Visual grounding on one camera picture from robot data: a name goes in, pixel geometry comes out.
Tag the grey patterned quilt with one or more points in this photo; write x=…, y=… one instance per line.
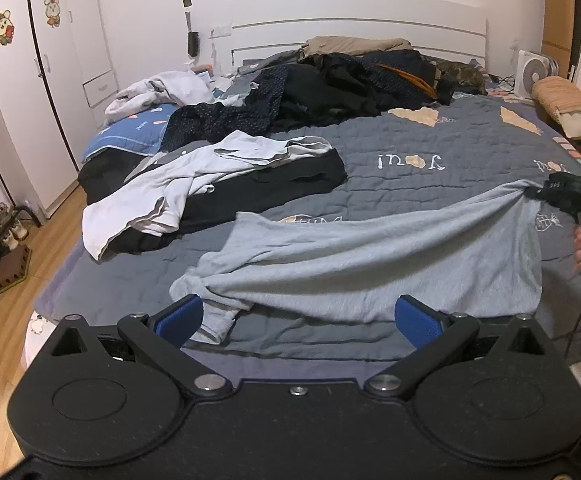
x=395, y=135

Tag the blue pillow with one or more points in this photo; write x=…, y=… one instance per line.
x=130, y=130

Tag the tabby cat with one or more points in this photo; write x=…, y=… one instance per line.
x=463, y=75

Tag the tan knitted pillow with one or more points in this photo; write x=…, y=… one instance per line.
x=565, y=97

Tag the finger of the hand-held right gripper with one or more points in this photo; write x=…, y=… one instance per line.
x=545, y=187

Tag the white crumpled hoodie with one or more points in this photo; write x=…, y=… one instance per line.
x=170, y=87

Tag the mouse sticker with red patch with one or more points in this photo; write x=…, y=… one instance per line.
x=3, y=25

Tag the brown hexagon mat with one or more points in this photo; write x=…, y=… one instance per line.
x=13, y=270

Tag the navy dotted garment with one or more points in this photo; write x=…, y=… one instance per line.
x=210, y=120

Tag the white t-shirt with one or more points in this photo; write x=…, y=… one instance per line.
x=145, y=185

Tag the white wardrobe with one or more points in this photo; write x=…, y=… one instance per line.
x=20, y=110

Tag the black garment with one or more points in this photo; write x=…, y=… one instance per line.
x=270, y=180

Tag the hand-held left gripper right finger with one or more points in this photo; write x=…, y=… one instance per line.
x=418, y=317

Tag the white printed bed sheet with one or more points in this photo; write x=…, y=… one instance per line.
x=38, y=332

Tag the beige garment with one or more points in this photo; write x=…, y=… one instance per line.
x=350, y=45

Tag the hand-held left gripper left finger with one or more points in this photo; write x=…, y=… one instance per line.
x=180, y=317

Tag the small black pouch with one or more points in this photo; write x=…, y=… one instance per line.
x=445, y=87

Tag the mouse wall sticker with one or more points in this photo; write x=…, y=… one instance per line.
x=52, y=11

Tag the pile of black clothes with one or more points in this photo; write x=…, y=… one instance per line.
x=330, y=90

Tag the beige boots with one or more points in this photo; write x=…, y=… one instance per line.
x=8, y=225

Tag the brown cardboard board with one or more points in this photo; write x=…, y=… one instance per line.
x=558, y=10

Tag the white box fan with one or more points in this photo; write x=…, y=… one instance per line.
x=535, y=72

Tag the grey t-shirt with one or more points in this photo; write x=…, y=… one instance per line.
x=370, y=260

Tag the white headboard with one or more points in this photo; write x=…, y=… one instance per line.
x=360, y=15

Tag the black hairbrush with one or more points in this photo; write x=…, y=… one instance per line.
x=193, y=42

